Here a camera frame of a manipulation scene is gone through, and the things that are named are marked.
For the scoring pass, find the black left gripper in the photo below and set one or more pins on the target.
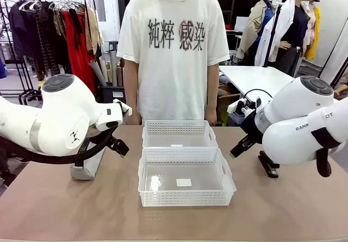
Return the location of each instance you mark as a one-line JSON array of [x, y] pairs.
[[100, 133]]

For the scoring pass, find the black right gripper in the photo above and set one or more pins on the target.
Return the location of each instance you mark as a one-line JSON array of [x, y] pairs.
[[251, 127]]

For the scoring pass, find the black stapler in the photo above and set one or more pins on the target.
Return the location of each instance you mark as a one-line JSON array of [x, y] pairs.
[[269, 168]]

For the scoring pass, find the grey zippered pencil pouch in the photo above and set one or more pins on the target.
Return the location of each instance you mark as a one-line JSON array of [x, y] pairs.
[[87, 171]]

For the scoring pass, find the person's right forearm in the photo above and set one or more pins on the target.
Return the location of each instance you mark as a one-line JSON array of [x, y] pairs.
[[131, 95]]

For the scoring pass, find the person's left forearm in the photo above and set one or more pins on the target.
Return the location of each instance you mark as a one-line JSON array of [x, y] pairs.
[[212, 92]]

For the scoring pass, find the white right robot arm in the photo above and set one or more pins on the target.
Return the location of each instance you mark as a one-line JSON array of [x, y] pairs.
[[299, 108]]

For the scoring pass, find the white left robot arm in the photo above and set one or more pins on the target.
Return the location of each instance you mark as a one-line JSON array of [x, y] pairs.
[[59, 111]]

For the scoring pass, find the person's right hand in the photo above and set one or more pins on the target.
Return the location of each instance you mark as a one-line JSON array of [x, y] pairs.
[[133, 120]]

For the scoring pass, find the person's left hand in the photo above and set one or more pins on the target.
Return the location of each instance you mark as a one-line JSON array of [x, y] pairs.
[[211, 118]]

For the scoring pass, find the green bin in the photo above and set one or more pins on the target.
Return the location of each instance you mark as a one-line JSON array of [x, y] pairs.
[[224, 115]]

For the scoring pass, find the dark grey storage box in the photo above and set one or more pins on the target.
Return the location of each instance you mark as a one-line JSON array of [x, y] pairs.
[[112, 93]]

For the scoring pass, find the white perforated plastic basket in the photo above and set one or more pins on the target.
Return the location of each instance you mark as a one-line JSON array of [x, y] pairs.
[[179, 129], [185, 198]]

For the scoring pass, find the white background table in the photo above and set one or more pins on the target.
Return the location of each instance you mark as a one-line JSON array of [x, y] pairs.
[[255, 79]]

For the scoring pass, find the bundle of paper rolls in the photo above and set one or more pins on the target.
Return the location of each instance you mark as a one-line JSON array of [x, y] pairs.
[[108, 70]]

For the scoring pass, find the person in white t-shirt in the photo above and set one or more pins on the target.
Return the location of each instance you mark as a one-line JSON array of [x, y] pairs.
[[174, 76]]

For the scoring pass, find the yellow cloth pile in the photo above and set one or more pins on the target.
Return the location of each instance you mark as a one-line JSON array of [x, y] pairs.
[[42, 84]]

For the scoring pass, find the black plastic stool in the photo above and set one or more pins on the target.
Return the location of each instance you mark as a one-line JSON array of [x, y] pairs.
[[113, 46]]

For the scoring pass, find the red hanging dress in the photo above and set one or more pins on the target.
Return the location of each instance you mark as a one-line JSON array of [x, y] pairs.
[[77, 54]]

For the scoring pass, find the dark dressed mannequin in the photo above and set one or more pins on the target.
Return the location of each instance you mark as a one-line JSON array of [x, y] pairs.
[[296, 49]]

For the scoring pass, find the white shirt on stand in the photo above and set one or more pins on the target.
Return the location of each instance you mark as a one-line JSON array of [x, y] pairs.
[[277, 35]]

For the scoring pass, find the mannequin with beige coat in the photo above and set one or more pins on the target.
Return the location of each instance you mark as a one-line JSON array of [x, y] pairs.
[[253, 30]]

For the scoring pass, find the beige hanging garment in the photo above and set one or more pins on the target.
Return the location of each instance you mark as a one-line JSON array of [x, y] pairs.
[[92, 32]]

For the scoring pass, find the black metal clothes rack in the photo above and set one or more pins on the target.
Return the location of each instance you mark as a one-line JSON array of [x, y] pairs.
[[92, 21]]

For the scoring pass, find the yellow hanging garment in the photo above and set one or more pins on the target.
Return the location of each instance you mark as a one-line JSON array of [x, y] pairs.
[[312, 35]]

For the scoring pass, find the black hanging garment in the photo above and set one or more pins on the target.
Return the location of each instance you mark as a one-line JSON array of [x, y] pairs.
[[21, 32]]

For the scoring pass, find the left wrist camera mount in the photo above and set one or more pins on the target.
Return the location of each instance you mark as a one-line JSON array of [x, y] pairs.
[[123, 108]]

